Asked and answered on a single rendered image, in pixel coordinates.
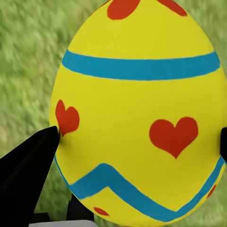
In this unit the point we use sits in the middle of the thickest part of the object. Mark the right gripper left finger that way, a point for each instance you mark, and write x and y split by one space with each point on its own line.
22 175

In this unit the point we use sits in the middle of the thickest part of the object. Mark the easter egg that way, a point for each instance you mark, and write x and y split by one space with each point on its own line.
139 102

